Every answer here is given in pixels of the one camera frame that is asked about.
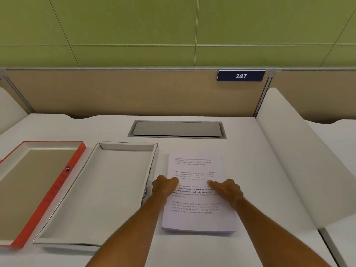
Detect person's right hand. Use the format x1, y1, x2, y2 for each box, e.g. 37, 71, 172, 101
208, 178, 245, 209

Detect beige desk partition panel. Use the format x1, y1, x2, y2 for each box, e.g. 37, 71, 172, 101
268, 68, 356, 125
0, 67, 275, 120

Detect orange cardboard box lid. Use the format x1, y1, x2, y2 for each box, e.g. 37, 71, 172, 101
0, 140, 87, 249

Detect grey desk cable cover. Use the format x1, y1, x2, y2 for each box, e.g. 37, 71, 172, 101
127, 120, 227, 140

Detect person's left hand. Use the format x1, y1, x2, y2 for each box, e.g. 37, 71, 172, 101
151, 175, 180, 198

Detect person's right forearm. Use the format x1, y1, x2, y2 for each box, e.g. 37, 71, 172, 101
231, 196, 335, 267

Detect stack of printed paper sheets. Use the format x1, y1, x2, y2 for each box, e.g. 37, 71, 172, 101
161, 151, 241, 234

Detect person's left forearm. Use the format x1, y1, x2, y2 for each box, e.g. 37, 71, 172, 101
85, 192, 173, 267

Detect blue number sign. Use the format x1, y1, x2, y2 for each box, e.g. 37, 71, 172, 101
217, 70, 266, 82

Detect white curved side divider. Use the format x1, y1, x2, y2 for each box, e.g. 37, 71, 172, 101
255, 87, 356, 230
0, 87, 28, 135

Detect white cardboard box base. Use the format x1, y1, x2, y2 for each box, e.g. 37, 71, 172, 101
33, 141, 159, 247

